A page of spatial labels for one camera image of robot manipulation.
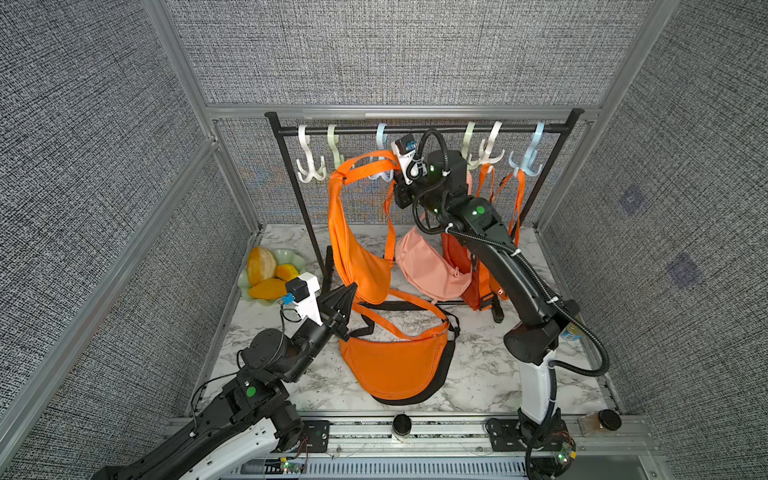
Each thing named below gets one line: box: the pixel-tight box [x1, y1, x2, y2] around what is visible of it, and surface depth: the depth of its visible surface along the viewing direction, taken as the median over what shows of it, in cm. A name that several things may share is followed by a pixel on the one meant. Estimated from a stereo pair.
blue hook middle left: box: [368, 123, 394, 182], surface depth 62 cm
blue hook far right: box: [508, 122, 545, 177], surface depth 69 cm
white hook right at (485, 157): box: [477, 121, 505, 165], surface depth 70 cm
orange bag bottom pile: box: [340, 289, 450, 401], surface depth 86 cm
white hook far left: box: [296, 124, 327, 183], surface depth 69 cm
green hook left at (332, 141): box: [327, 124, 344, 170], surface depth 62 cm
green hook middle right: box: [462, 122, 476, 168], surface depth 63 cm
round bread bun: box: [247, 246, 277, 286], surface depth 99 cm
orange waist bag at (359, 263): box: [328, 150, 401, 305], surface depth 60 cm
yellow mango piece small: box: [274, 263, 300, 281], surface depth 102 cm
